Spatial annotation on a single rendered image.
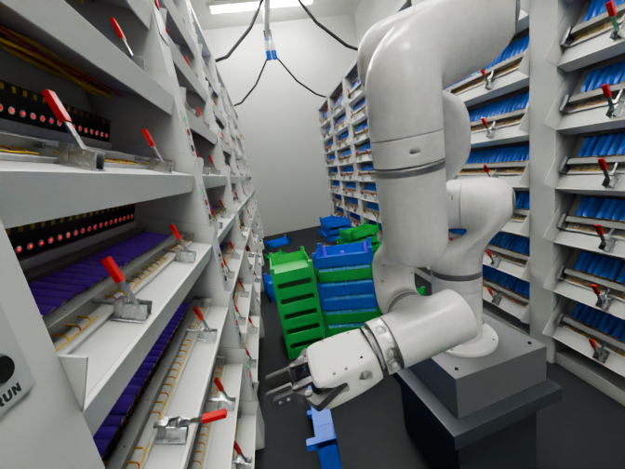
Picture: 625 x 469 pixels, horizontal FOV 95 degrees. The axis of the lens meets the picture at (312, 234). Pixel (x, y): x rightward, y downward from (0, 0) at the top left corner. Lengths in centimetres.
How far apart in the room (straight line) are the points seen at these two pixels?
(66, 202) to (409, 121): 37
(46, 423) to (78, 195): 21
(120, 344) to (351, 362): 29
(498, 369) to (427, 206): 56
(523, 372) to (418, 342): 48
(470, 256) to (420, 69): 50
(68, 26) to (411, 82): 41
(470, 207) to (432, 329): 34
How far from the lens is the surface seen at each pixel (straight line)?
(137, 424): 55
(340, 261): 144
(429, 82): 38
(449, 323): 49
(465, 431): 84
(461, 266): 77
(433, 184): 38
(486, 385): 86
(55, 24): 50
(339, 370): 45
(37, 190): 34
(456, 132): 60
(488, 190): 74
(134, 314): 45
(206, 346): 74
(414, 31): 41
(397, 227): 39
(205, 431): 83
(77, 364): 31
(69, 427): 32
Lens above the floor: 89
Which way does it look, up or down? 13 degrees down
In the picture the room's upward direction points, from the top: 10 degrees counter-clockwise
